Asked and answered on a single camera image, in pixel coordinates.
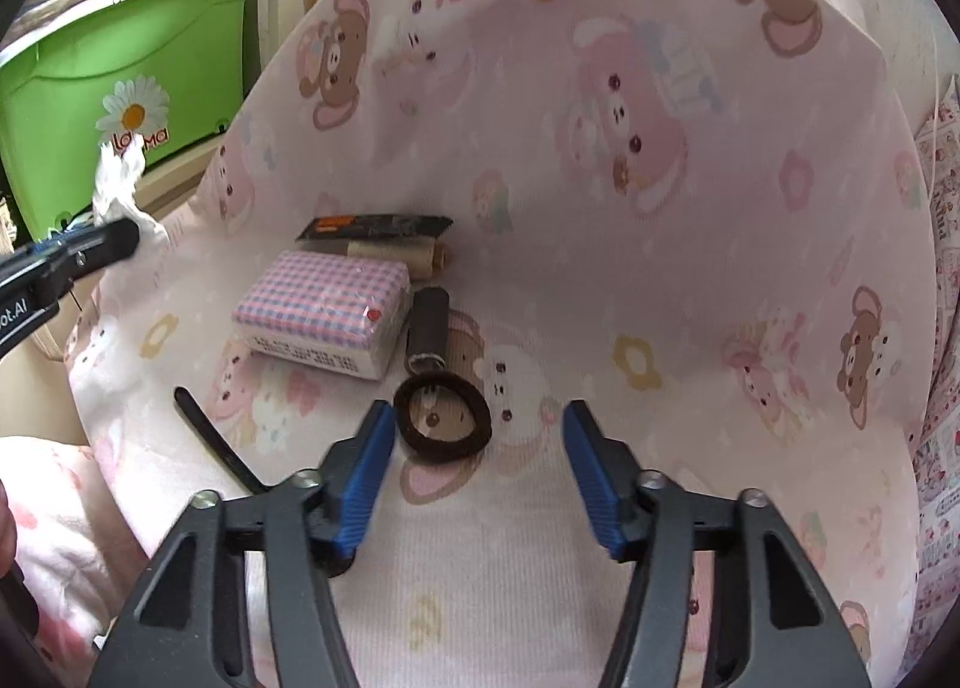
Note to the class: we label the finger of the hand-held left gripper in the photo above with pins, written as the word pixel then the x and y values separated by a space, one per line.
pixel 105 245

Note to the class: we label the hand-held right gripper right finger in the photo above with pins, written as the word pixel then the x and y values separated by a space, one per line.
pixel 592 470

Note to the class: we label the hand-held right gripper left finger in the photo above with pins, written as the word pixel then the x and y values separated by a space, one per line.
pixel 367 463

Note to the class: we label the white tissue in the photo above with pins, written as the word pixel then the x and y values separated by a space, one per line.
pixel 116 186

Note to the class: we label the checkered tissue pack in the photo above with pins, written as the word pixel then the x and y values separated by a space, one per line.
pixel 322 298

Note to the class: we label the black snack wrapper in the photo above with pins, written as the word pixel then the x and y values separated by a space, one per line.
pixel 375 227

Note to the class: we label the black cylinder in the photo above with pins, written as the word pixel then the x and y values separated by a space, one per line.
pixel 427 328

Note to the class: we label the black flat strip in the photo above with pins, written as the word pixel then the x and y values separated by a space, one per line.
pixel 217 440

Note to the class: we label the green plastic storage box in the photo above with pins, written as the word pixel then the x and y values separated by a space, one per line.
pixel 75 73

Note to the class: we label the pink bear print bedsheet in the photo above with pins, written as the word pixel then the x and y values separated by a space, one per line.
pixel 600 283

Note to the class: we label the person's right pajama leg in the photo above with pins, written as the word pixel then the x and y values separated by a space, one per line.
pixel 60 523

